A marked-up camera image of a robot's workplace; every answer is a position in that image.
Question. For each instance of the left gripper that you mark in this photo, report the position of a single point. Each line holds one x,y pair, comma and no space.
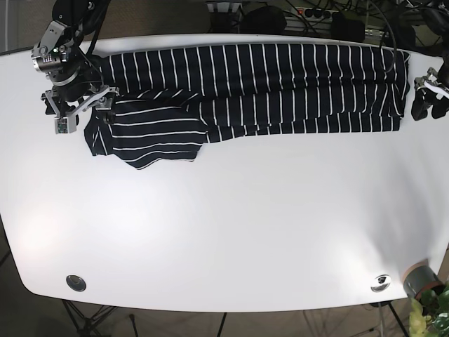
431,93

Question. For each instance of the grey plant pot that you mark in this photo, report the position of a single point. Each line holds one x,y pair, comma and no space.
419,278

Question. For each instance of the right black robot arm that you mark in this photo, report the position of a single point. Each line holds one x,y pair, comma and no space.
65,55

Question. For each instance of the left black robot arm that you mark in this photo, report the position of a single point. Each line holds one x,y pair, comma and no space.
421,27

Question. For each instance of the metal table grommet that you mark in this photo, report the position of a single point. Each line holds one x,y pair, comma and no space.
380,283
76,283

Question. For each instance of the black white striped T-shirt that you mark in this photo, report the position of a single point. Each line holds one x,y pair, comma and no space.
173,101

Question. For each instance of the right metal table grommet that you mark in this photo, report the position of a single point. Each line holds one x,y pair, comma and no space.
380,283

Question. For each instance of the left metal table grommet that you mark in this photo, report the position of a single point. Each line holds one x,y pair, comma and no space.
76,283

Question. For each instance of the green plant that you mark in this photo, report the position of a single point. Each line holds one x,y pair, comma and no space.
429,314

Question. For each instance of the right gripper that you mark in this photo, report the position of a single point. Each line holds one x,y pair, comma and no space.
77,92

